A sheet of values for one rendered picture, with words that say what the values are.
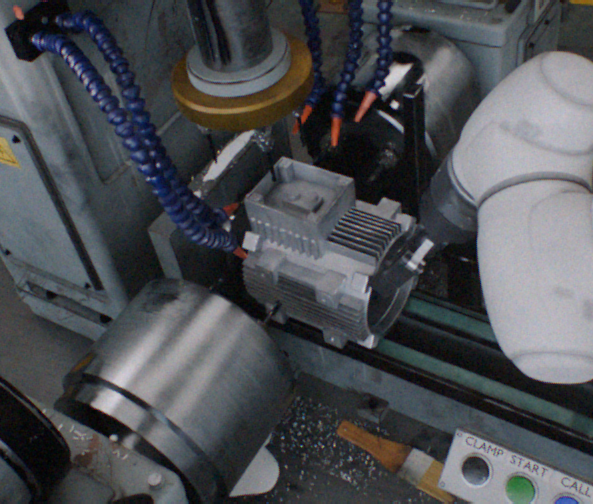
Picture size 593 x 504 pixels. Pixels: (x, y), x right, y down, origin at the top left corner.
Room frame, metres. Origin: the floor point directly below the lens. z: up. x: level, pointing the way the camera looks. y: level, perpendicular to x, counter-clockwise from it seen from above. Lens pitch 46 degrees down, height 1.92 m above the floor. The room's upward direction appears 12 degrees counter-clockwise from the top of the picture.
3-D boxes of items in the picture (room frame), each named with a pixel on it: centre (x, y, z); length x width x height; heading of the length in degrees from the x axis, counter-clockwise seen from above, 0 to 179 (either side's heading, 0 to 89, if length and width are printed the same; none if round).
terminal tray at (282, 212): (0.87, -0.03, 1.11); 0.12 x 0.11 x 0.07; 49
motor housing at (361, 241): (0.84, -0.06, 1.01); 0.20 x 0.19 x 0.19; 49
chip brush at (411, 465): (0.63, -0.09, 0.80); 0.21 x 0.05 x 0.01; 45
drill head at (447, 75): (1.13, -0.23, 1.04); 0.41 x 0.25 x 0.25; 140
